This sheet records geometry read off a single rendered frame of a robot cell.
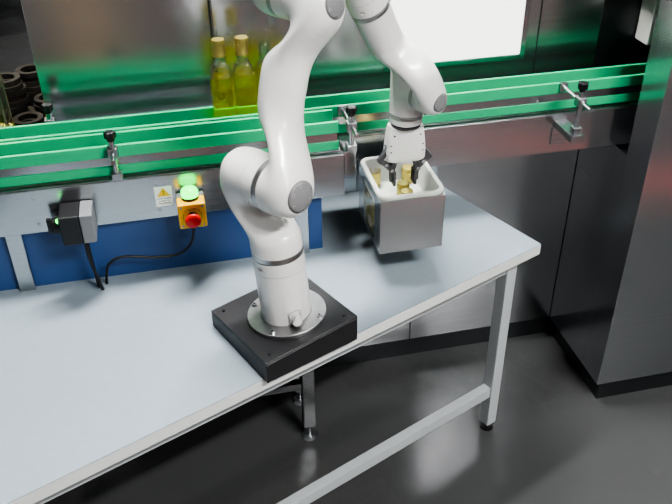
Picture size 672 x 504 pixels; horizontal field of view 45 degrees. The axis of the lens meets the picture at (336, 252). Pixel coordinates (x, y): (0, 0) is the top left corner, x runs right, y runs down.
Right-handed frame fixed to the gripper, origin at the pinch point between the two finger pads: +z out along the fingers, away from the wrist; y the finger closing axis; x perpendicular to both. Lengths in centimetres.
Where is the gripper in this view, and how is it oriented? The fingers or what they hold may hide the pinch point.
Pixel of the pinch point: (403, 176)
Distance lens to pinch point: 213.2
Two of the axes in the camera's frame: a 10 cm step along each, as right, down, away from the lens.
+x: 2.0, 5.5, -8.1
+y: -9.8, 1.2, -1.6
